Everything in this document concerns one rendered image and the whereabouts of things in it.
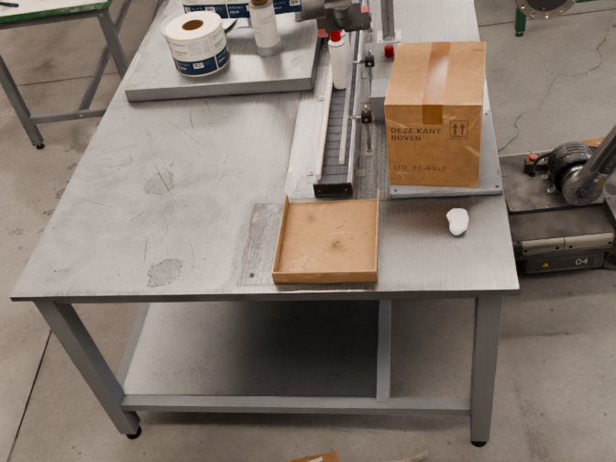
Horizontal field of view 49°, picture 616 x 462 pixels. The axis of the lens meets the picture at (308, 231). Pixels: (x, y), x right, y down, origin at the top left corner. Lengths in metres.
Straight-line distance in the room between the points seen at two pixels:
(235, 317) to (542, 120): 1.89
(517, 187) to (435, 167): 0.98
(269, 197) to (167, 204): 0.31
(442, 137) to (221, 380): 1.10
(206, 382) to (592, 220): 1.52
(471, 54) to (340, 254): 0.64
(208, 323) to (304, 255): 0.81
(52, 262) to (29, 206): 1.71
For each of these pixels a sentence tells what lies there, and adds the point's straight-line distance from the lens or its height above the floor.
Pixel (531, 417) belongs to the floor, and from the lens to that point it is 2.45.
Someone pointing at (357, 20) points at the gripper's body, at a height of 1.24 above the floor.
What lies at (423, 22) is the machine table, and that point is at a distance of 2.70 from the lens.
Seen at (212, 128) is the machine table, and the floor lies 0.83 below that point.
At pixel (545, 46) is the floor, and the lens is 4.18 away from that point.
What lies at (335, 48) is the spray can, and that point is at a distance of 2.18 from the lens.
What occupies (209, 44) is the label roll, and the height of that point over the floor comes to 0.99.
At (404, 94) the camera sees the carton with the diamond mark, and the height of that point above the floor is 1.12.
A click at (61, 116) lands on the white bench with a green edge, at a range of 3.93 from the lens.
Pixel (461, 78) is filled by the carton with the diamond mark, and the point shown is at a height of 1.12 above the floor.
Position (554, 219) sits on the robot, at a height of 0.24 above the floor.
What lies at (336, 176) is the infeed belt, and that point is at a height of 0.88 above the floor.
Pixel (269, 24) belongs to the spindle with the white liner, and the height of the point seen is 1.00.
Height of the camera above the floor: 2.10
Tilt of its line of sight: 44 degrees down
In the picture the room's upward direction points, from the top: 11 degrees counter-clockwise
